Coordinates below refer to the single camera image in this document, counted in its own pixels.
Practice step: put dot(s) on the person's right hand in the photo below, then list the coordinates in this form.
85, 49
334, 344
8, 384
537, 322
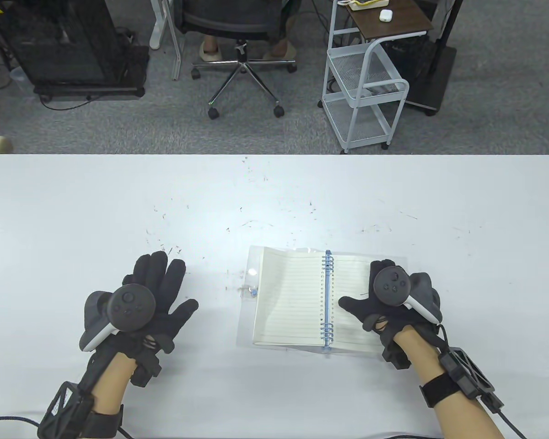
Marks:
393, 318

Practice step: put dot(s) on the clear plastic cup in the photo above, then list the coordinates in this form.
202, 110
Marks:
17, 77

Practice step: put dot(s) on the black rolling cabinet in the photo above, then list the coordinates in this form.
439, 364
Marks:
59, 41

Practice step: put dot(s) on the black monitor stand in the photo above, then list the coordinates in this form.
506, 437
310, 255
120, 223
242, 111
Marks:
434, 77

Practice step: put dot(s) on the cream power strip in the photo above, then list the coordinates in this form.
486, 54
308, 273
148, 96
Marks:
363, 4

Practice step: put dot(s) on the spiral notebook with clear cover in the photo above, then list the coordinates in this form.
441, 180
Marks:
288, 297

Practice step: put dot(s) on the dark grey left hand controller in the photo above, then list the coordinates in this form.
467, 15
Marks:
130, 307

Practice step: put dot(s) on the person's right forearm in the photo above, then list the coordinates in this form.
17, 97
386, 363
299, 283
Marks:
448, 411

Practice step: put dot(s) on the beige slipper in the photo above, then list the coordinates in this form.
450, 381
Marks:
279, 54
209, 51

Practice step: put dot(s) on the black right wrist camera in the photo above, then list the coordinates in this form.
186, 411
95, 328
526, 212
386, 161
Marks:
469, 375

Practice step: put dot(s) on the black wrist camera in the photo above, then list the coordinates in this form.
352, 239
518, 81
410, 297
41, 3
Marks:
469, 375
63, 411

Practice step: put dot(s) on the person's left forearm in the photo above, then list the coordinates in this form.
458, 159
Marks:
115, 385

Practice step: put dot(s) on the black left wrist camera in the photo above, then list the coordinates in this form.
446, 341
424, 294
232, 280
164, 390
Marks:
63, 411

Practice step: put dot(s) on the person's left hand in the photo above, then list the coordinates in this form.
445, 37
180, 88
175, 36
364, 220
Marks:
167, 283

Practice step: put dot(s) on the white desk frame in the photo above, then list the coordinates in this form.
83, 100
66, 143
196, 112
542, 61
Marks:
158, 23

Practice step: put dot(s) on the white cart with wooden top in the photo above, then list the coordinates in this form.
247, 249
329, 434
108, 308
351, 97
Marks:
393, 25

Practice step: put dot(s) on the white earbuds case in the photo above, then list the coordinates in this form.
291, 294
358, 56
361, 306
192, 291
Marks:
384, 15

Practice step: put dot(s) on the dark grey hand controller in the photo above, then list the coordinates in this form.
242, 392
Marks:
130, 307
391, 286

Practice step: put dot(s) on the dark grey right hand controller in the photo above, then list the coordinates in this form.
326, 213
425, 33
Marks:
391, 286

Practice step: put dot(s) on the black office chair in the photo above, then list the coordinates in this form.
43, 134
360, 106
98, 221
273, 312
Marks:
228, 18

